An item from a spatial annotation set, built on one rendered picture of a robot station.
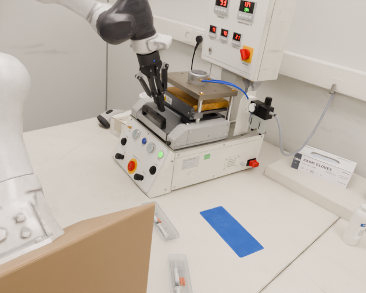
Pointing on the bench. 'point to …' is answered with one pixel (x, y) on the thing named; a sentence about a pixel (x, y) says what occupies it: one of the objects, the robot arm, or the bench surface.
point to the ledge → (326, 191)
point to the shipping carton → (119, 123)
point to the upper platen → (207, 106)
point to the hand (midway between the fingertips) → (160, 102)
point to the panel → (141, 155)
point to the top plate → (201, 85)
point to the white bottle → (357, 225)
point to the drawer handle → (154, 115)
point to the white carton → (324, 165)
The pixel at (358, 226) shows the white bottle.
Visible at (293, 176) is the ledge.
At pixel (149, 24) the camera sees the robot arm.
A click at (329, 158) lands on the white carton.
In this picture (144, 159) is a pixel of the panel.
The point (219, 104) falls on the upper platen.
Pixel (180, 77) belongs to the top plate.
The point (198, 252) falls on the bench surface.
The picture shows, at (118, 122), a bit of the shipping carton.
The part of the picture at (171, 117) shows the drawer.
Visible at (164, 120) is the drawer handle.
